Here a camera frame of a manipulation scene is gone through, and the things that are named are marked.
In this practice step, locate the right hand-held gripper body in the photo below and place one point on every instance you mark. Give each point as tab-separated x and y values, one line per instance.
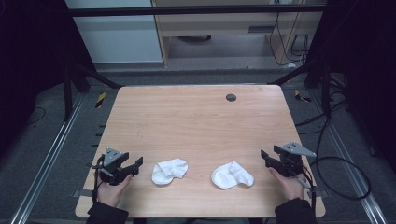
292	163

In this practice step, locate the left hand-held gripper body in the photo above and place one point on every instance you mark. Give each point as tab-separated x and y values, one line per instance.
112	157

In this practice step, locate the person's right hand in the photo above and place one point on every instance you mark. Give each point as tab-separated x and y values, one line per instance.
291	186

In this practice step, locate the person's left hand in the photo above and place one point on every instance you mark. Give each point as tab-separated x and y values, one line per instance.
110	194

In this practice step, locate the white sock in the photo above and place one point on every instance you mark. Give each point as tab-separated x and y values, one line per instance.
169	171
229	177

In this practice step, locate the yellow and black tape strip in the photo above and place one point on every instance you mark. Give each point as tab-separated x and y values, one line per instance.
100	100
300	96

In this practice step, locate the black metal stand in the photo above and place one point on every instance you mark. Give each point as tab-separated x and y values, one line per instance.
67	93
326	93

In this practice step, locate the white cabinet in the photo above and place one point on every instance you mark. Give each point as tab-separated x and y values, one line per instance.
118	37

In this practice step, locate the black curtain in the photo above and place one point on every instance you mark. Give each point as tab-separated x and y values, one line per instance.
28	62
367	62

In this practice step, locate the light wooden desk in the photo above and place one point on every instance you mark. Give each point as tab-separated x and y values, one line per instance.
218	26

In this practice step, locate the grey table edge bracket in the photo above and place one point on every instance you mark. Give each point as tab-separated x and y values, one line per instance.
320	193
81	193

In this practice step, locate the metal floor rail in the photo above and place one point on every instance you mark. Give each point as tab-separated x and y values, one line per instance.
355	174
46	161

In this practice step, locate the black horizontal frame bar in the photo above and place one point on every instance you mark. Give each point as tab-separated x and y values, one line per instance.
186	11

